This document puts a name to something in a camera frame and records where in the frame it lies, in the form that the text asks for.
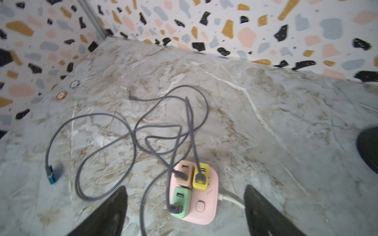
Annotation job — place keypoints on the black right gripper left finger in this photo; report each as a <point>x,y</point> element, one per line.
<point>108,219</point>

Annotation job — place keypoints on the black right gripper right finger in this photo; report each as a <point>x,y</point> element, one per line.
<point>264,219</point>

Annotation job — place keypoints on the blue mp3 player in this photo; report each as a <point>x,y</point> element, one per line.
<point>50,174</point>

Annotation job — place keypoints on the green USB charger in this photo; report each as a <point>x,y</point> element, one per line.
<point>181,202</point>

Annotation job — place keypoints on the yellow USB charger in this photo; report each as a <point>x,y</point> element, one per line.
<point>201,177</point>

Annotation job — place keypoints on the pink USB charger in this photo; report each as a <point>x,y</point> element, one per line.
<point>186,169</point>

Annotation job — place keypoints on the pink power strip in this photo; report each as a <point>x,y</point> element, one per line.
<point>203,204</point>

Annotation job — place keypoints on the black microphone stand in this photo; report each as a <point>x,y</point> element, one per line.
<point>367,147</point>

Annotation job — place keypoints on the round sticker white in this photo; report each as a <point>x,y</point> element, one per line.
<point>74,84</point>

